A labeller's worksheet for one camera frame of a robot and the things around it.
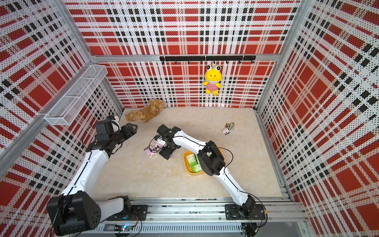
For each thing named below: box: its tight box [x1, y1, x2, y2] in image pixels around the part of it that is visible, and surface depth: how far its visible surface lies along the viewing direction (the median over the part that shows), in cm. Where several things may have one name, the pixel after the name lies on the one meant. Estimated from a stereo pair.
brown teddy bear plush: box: [124, 99, 166, 123], surface depth 108 cm
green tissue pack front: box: [191, 159, 203, 173], surface depth 88 cm
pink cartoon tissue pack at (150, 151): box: [143, 145, 158, 158], surface depth 96 cm
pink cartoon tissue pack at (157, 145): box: [153, 142, 164, 150], surface depth 98 cm
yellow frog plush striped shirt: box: [203, 64, 223, 96], surface depth 95 cm
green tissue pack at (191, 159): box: [186, 153, 198, 167], surface depth 92 cm
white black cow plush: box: [222, 127, 232, 136], surface depth 107 cm
